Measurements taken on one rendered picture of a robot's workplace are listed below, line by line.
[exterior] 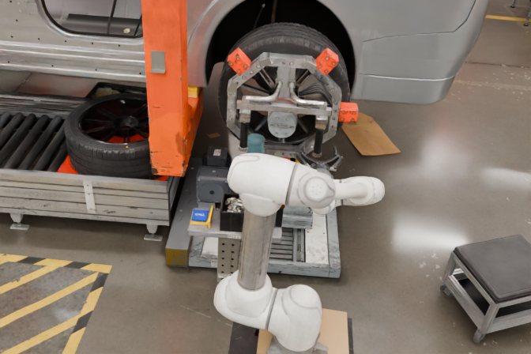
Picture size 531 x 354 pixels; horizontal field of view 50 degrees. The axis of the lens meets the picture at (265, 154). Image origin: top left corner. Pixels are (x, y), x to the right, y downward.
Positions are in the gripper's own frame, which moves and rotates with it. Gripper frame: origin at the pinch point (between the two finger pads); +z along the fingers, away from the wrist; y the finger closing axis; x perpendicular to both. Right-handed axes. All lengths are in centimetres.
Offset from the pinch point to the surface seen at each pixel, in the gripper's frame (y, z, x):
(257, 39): -31, 42, 31
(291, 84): -14.0, 24.6, 18.1
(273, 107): -21.5, 8.7, 13.9
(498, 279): 88, -22, -49
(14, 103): -188, 101, -51
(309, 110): -5.7, 8.7, 14.2
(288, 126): -14.3, 13.2, 2.4
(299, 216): -2, 33, -69
